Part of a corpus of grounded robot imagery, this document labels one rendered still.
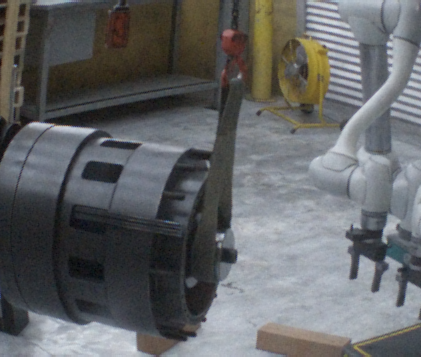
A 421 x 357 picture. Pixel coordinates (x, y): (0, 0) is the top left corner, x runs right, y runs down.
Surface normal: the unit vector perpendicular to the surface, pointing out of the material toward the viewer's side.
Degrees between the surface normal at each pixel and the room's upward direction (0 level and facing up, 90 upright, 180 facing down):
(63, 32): 90
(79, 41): 90
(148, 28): 90
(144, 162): 21
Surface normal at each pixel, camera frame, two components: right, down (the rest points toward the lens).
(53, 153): -0.09, -0.73
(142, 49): 0.73, 0.22
